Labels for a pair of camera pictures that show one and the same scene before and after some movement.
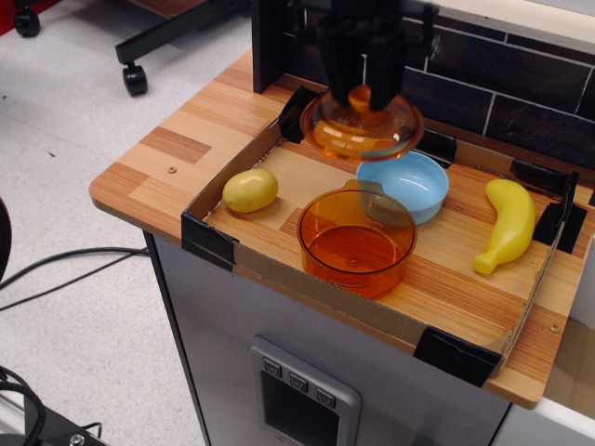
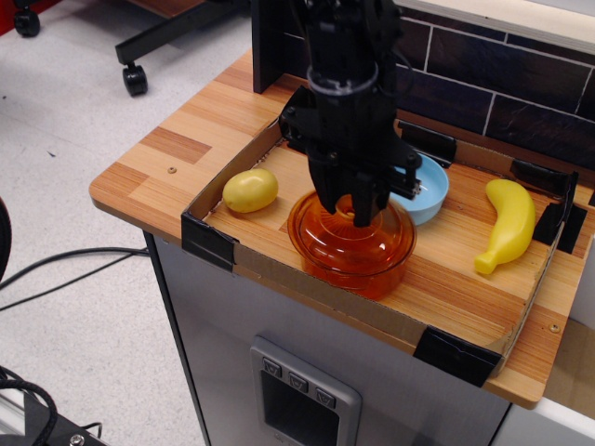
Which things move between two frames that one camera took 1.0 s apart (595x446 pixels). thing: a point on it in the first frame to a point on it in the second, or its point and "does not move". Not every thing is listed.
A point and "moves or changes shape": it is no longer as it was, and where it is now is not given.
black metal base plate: [56, 430] does not move
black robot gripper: [310, 16] to [343, 133]
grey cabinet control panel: [297, 404] does not move
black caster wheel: [27, 23] does not move
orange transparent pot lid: [357, 132] moves or changes shape
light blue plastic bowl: [415, 179] does not move
